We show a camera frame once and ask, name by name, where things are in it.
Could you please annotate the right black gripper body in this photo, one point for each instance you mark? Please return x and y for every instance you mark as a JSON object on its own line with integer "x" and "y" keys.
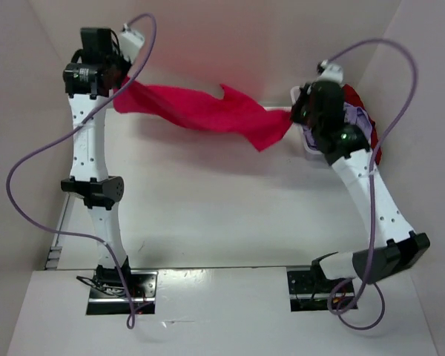
{"x": 307, "y": 118}

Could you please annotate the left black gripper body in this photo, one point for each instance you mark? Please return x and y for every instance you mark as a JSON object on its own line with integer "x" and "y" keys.
{"x": 119, "y": 64}

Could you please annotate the pink t shirt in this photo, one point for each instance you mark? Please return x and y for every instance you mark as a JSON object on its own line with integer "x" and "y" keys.
{"x": 234, "y": 113}

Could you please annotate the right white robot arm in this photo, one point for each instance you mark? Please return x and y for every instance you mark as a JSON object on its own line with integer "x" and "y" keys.
{"x": 345, "y": 136}

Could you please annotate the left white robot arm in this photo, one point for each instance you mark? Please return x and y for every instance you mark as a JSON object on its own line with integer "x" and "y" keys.
{"x": 92, "y": 73}

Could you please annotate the white plastic laundry basket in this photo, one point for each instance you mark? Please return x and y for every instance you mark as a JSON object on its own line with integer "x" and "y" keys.
{"x": 309, "y": 154}

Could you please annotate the dark red t shirt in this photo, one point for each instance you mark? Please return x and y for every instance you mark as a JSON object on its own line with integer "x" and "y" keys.
{"x": 351, "y": 96}

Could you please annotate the lavender t shirt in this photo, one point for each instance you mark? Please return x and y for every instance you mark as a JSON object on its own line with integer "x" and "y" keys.
{"x": 354, "y": 115}

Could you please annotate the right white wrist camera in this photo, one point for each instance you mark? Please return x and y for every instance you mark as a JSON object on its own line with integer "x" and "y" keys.
{"x": 329, "y": 71}

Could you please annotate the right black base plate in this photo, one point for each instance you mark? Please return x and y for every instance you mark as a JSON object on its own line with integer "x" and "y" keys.
{"x": 305, "y": 294}

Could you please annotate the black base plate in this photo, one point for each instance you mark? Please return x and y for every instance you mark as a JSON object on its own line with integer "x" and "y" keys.
{"x": 106, "y": 300}
{"x": 305, "y": 294}

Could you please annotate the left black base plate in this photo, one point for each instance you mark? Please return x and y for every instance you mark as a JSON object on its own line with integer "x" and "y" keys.
{"x": 106, "y": 300}

